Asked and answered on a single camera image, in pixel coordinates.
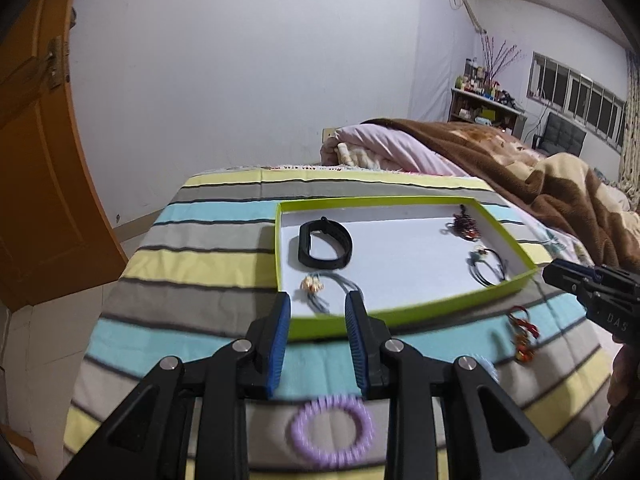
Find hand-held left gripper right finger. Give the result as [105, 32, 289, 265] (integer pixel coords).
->
[344, 290, 576, 480]

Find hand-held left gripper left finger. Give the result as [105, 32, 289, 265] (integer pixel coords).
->
[55, 291, 292, 480]

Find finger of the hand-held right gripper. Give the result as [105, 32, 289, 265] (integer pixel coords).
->
[542, 264, 598, 307]
[552, 259, 608, 282]

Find green-rimmed white tray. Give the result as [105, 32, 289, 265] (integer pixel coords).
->
[274, 195, 540, 343]

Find person's right hand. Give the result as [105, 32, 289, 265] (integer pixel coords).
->
[602, 342, 640, 441]

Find brown fleece blanket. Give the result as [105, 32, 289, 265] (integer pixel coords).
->
[360, 117, 640, 281]

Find black silicone wristband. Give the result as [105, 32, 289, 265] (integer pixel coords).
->
[298, 216, 355, 267]

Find striped bedsheet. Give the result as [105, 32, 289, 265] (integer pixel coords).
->
[62, 167, 621, 480]

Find black chair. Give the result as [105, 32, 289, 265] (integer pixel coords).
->
[532, 111, 587, 157]

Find patterned curtain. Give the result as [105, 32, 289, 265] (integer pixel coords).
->
[617, 52, 640, 196]

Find barred window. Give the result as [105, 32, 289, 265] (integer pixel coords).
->
[527, 51, 628, 151]

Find cream knitted cloth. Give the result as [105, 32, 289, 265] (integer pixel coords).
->
[336, 142, 383, 170]

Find wooden shelf unit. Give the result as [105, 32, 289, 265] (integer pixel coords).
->
[447, 87, 528, 141]

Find pink quilt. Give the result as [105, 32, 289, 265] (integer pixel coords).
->
[320, 124, 471, 177]

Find cluster of bottles and jars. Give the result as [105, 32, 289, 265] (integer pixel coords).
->
[454, 57, 523, 107]

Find purple decorative branches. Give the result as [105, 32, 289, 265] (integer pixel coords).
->
[477, 35, 523, 86]

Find orange wooden door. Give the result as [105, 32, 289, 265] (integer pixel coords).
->
[0, 0, 130, 311]

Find brass door lock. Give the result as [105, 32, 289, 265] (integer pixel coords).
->
[47, 35, 71, 91]

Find grey cord shell bracelet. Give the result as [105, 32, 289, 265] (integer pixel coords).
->
[300, 270, 363, 313]

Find red orange charm bracelet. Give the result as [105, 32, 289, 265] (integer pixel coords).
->
[505, 305, 543, 363]

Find black cord teal bead bracelet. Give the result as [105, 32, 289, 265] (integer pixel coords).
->
[466, 245, 511, 288]

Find purple spiral hair tie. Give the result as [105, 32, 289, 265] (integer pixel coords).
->
[290, 395, 375, 471]

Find dark red beaded bracelet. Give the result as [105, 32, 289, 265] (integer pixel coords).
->
[440, 205, 481, 241]

